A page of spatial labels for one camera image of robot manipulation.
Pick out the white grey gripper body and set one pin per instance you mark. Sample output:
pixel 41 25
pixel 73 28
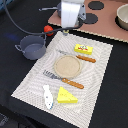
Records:
pixel 70 13

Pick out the yellow toy butter block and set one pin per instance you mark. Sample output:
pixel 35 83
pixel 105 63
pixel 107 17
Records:
pixel 83 49

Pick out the yellow toy cheese wedge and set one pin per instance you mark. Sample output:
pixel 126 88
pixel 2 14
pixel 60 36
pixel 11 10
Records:
pixel 65 97

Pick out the white toy fish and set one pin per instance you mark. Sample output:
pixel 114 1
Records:
pixel 48 97

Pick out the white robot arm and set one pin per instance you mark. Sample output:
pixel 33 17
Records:
pixel 73 1

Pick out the grey toy saucepan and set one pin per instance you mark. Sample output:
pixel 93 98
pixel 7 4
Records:
pixel 57 8

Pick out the red toy tomato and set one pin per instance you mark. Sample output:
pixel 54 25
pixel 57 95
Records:
pixel 48 29

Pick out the brown toy stove top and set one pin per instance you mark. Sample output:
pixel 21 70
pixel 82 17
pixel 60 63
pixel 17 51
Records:
pixel 106 25

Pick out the beige toy bowl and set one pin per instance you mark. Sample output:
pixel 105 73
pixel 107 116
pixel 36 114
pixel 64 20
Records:
pixel 122 14

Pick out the round wooden plate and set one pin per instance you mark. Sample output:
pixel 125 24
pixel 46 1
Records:
pixel 67 66

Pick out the woven beige placemat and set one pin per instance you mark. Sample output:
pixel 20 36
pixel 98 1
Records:
pixel 31 88

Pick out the toy knife orange handle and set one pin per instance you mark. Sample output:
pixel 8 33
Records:
pixel 79 56

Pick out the grey two-handled toy pot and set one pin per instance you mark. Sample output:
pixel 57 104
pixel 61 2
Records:
pixel 33 47

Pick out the toy fork orange handle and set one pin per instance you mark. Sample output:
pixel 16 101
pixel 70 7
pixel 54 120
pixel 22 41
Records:
pixel 65 80

